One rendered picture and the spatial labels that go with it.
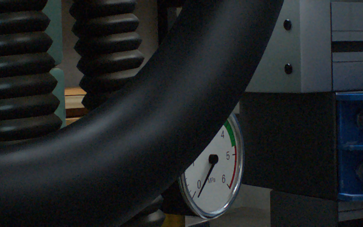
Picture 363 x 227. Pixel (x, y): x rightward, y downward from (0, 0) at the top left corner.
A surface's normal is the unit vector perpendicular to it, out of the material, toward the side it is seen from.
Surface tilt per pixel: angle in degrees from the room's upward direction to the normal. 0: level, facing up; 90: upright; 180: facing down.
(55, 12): 90
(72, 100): 91
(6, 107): 61
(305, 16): 90
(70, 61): 90
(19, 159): 35
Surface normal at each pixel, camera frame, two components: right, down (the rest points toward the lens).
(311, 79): 0.53, 0.03
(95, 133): 0.35, -0.78
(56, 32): 0.82, 0.01
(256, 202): -0.69, 0.06
